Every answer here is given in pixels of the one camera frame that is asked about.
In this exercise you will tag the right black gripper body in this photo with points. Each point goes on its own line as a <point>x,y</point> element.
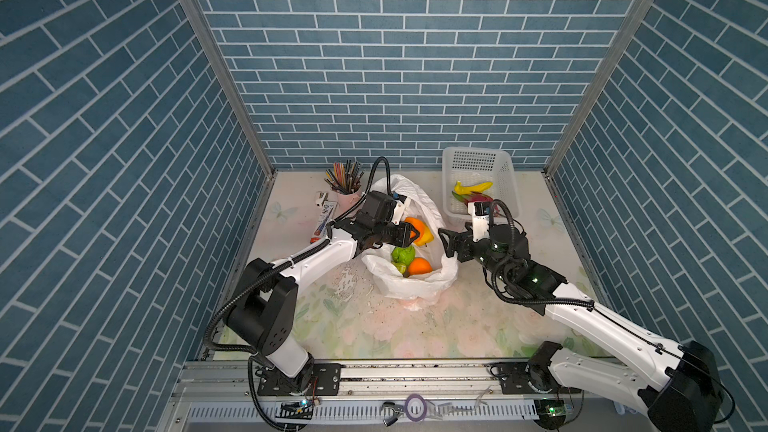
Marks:
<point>470,249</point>

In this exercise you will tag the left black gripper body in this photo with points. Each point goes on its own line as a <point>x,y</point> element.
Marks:
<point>390,233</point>

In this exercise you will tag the orange fruit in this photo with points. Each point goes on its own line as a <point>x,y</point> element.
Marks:
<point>419,266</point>
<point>415,227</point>

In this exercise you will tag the white plastic bag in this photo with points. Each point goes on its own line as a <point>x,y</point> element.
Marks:
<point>422,290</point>

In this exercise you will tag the pink dragon fruit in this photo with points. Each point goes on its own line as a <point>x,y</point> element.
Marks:
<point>474,199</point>

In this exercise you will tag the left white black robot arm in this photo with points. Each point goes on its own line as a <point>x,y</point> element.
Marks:
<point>263,309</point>

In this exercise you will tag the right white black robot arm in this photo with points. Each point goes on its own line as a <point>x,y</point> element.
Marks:
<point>677,386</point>

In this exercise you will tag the green fruit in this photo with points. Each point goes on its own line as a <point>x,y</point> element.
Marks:
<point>403,256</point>

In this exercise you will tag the yellow fruit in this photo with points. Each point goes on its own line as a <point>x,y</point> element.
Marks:
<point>425,237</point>

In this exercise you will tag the yellow banana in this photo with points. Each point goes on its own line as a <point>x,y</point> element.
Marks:
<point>479,188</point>

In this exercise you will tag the pink pencil cup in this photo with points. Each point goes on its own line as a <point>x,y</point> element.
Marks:
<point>347,201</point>

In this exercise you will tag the toothpaste tube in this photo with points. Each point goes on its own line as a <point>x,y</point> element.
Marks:
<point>326,214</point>

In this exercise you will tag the white plastic basket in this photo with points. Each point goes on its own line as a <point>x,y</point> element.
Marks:
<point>466,171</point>

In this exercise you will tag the coloured pencils bundle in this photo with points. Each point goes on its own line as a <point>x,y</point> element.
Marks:
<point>344,177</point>

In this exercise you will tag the purple tape roll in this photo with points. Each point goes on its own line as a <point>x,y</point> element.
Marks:
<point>415,408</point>

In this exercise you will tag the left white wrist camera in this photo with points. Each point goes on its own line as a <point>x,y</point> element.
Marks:
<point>401,203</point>

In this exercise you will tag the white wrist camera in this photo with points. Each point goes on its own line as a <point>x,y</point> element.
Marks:
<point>401,203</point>
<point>481,213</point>

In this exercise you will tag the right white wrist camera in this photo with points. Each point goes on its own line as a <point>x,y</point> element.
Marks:
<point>481,213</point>

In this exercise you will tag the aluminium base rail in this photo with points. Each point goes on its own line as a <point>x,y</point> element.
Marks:
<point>366,392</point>

